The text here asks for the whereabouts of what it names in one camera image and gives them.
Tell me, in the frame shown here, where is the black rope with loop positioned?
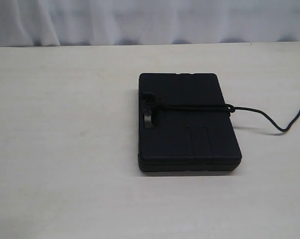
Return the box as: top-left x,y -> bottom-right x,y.
140,92 -> 300,132

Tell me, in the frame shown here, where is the white backdrop curtain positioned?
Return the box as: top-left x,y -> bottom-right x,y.
0,0 -> 300,46

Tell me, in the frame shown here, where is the black plastic carry case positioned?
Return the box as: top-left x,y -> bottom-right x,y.
138,73 -> 242,172

